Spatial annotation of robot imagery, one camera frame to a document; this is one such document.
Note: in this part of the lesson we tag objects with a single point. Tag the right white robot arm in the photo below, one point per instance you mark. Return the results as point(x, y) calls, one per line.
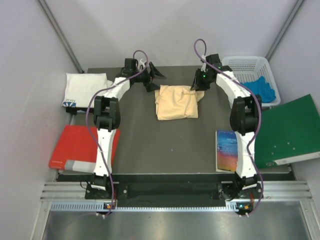
point(245, 116)

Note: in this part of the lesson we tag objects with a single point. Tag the green binder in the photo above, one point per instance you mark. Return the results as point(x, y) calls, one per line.
point(289, 133)

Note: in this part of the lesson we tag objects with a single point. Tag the yellow t shirt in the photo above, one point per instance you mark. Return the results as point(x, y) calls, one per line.
point(177, 102)

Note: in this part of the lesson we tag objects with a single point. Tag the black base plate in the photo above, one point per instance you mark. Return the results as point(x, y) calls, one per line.
point(132, 186)

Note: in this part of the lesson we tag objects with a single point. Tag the blue orange book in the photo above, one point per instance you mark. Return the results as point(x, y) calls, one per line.
point(226, 153)

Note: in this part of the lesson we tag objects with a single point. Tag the white plastic basket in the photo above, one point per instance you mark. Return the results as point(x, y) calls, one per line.
point(249, 69)

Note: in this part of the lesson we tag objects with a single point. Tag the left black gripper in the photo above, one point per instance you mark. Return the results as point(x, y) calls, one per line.
point(155, 72)

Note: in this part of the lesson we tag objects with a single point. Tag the red binder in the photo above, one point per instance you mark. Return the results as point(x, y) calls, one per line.
point(86, 150)

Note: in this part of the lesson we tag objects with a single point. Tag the blue t shirt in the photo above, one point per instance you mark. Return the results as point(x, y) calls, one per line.
point(262, 88)

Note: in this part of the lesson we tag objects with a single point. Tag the aluminium frame rail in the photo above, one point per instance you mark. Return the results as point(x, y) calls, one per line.
point(286, 212)

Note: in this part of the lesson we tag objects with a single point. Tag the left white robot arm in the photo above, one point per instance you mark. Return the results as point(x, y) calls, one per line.
point(107, 117)

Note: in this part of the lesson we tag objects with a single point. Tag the white folded t shirt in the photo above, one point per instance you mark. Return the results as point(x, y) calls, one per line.
point(80, 88)

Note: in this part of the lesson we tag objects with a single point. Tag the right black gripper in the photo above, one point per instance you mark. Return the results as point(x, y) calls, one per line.
point(197, 84)

